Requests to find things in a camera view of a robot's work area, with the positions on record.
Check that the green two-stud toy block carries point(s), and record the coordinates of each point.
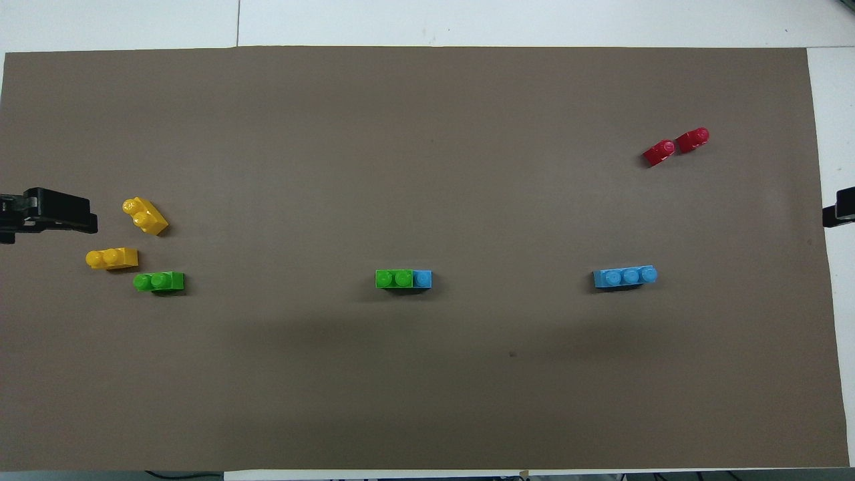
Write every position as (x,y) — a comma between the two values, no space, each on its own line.
(393,278)
(160,281)

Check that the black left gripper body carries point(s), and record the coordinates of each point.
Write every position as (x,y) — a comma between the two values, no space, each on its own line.
(10,214)

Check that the brown paper table mat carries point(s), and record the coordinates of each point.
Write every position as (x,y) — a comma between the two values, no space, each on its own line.
(427,167)

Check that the blue three-stud toy block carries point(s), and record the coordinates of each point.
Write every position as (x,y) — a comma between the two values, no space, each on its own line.
(624,276)
(422,278)

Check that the red one-stud toy block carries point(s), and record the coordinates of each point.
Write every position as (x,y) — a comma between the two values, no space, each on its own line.
(659,152)
(693,139)

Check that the yellow two-stud toy block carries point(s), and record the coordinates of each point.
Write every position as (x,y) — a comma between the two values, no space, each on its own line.
(112,258)
(147,216)

